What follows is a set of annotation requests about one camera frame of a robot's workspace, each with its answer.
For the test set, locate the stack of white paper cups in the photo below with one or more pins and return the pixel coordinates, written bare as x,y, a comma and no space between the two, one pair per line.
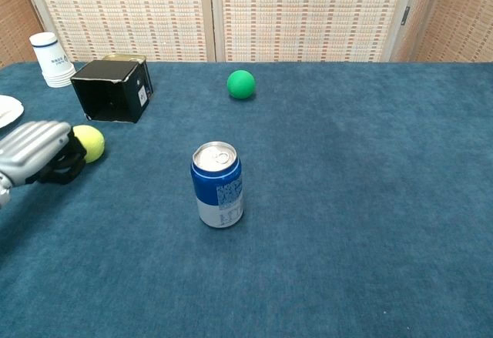
52,61

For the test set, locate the yellow tennis ball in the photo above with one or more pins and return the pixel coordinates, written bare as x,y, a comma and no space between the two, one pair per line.
92,143

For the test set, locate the woven folding screen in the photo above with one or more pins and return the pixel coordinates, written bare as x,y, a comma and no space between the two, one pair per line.
269,14

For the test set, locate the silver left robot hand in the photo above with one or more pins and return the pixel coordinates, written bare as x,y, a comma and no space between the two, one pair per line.
34,149

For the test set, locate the blue and white soda can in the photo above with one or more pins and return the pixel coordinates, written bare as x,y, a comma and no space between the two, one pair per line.
215,184

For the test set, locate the black open box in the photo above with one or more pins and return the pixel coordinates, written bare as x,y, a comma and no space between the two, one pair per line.
115,88

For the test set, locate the blue table cloth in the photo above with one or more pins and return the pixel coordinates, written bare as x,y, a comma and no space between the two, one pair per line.
308,218

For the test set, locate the black screen hinge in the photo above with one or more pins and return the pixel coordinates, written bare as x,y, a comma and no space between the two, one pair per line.
404,15

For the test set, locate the green ball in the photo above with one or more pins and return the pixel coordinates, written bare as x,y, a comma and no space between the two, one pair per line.
240,84

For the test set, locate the white paper plate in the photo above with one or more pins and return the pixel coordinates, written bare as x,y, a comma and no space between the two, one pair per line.
5,111

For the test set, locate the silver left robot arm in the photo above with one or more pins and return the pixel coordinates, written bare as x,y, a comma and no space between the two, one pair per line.
3,195

